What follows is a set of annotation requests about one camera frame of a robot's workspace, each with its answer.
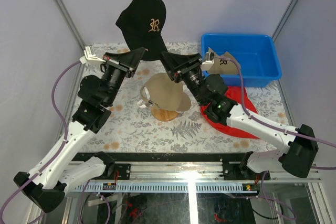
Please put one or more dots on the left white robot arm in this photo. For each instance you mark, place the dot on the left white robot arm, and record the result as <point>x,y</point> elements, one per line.
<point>49,182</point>

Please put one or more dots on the blue plastic bin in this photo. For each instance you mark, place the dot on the blue plastic bin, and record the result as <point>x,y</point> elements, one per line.
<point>255,53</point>

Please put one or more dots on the aluminium front rail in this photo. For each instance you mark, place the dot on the aluminium front rail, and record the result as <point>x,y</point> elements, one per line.
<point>180,172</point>

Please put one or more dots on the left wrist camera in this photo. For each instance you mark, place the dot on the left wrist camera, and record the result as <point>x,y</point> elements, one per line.
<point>89,57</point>

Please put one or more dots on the red cloth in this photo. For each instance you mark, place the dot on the red cloth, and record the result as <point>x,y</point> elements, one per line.
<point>233,93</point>

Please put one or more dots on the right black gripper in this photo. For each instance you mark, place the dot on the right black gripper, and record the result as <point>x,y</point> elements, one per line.
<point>180,65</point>

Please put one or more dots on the tan baseball cap with logo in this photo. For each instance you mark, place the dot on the tan baseball cap with logo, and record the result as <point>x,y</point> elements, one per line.
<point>167,94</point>

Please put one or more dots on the left aluminium corner post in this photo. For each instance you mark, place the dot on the left aluminium corner post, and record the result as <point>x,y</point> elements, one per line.
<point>70,23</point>

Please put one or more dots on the black cap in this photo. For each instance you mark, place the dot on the black cap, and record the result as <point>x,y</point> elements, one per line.
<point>141,24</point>

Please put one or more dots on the right aluminium corner post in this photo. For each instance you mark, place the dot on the right aluminium corner post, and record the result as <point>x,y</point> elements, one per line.
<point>290,8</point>

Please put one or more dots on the floral table mat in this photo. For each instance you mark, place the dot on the floral table mat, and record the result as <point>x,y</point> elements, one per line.
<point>133,129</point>

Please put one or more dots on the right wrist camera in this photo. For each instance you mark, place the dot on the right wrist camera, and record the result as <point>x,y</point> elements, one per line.
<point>208,61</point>

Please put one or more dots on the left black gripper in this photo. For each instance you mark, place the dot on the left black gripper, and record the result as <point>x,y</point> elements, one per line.
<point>126,63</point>

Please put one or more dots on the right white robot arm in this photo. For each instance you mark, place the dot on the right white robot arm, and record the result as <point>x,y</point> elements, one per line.
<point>295,148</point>

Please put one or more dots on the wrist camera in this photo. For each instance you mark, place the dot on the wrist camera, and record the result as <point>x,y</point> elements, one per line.
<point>208,61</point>
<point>89,57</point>

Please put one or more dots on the aluminium corner post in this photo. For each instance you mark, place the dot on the aluminium corner post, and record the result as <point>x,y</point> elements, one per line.
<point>70,23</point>
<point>290,8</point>

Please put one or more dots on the wooden hat stand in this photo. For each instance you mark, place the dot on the wooden hat stand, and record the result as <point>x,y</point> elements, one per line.
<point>164,115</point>

